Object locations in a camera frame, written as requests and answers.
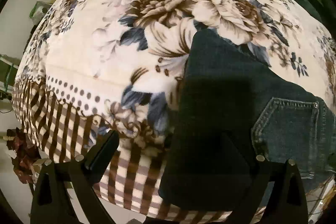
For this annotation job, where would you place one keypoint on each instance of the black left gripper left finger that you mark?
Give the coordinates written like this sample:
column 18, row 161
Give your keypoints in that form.
column 51, row 202

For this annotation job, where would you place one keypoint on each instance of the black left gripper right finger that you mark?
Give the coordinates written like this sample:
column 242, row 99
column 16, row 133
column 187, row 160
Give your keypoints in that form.
column 273, row 187

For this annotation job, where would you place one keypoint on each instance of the dark blue denim jeans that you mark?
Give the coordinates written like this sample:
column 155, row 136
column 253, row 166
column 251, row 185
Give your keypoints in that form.
column 232, row 109

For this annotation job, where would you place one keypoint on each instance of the dark red cloth pile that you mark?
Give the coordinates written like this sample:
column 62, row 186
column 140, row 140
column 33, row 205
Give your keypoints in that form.
column 26, row 154

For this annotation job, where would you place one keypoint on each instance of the floral fleece bed blanket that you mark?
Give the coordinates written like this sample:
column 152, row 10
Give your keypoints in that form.
column 95, row 65

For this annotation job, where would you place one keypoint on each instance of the green wire rack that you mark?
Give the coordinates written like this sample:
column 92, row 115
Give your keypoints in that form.
column 9, row 69

